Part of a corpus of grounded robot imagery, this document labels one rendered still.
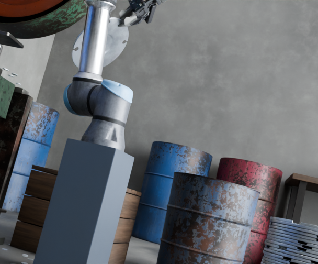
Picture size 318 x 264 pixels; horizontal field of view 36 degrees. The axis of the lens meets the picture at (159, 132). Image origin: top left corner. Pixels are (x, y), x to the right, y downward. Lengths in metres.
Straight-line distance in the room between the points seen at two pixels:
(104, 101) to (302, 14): 3.99
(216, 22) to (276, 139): 1.40
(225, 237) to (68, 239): 0.82
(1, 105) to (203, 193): 0.92
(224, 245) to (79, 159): 0.86
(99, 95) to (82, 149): 0.20
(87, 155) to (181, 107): 3.57
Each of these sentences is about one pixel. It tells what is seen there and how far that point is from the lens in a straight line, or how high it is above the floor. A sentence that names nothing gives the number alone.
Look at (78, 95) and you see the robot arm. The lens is 1.75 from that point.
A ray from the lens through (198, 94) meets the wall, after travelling 5.13.
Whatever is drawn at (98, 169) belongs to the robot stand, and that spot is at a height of 0.37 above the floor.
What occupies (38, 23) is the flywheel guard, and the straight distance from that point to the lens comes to 2.33.
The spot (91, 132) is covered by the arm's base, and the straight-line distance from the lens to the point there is 1.64.
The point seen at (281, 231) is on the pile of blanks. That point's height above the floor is 0.32.
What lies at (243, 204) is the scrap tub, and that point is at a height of 0.40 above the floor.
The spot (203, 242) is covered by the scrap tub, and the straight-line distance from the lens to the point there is 2.17.
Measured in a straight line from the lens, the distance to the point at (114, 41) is 2.28.
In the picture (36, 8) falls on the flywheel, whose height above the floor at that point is 1.04.
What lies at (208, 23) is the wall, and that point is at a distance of 5.38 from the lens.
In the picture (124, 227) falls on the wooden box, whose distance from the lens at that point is 2.23.
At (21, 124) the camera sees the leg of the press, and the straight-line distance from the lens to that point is 2.09.
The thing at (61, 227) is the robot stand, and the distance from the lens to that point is 1.61.
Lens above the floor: 0.30
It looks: 9 degrees up
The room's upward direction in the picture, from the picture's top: 14 degrees clockwise
